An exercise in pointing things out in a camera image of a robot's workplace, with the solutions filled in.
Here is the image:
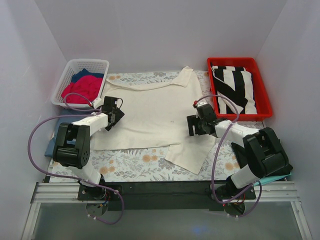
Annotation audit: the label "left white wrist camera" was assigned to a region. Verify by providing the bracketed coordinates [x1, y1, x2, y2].
[91, 97, 104, 109]

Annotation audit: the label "cream white t-shirt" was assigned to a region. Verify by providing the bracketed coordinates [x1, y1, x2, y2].
[90, 66, 216, 174]

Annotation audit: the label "blue folded t-shirt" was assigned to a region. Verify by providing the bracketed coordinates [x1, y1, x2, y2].
[44, 109, 85, 158]

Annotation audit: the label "teal folded t-shirt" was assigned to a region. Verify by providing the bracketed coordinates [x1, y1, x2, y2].
[259, 174, 291, 186]

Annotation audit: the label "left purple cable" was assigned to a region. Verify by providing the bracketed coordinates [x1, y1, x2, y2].
[27, 92, 125, 225]

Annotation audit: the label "black folded t-shirt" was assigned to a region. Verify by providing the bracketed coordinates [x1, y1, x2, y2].
[231, 142, 293, 177]

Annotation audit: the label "black white striped shirt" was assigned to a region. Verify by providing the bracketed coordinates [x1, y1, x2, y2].
[210, 65, 258, 115]

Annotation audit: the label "aluminium frame rail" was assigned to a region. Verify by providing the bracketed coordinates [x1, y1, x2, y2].
[21, 181, 312, 240]

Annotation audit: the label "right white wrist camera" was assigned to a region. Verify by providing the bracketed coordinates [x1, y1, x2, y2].
[192, 100, 208, 109]

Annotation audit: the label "red crumpled t-shirt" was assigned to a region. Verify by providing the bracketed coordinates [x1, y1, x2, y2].
[61, 75, 103, 104]

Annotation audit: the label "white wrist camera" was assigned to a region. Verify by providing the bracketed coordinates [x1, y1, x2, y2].
[91, 97, 104, 109]
[192, 100, 208, 109]

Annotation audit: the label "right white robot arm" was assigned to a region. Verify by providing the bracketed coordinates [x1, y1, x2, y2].
[187, 101, 293, 197]

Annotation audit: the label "navy blue t-shirt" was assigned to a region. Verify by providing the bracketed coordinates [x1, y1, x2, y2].
[70, 68, 104, 83]

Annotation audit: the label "white plastic laundry basket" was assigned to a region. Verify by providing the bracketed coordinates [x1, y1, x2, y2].
[51, 58, 110, 108]

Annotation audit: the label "red plastic bin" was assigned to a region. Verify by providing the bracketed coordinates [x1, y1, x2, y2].
[207, 57, 273, 122]

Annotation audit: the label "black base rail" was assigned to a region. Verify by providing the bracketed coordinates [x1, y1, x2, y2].
[77, 180, 258, 212]

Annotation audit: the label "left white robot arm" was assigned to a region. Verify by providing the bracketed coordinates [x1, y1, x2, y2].
[52, 96, 125, 187]

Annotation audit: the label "floral table mat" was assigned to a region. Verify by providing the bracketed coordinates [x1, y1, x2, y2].
[48, 71, 240, 182]

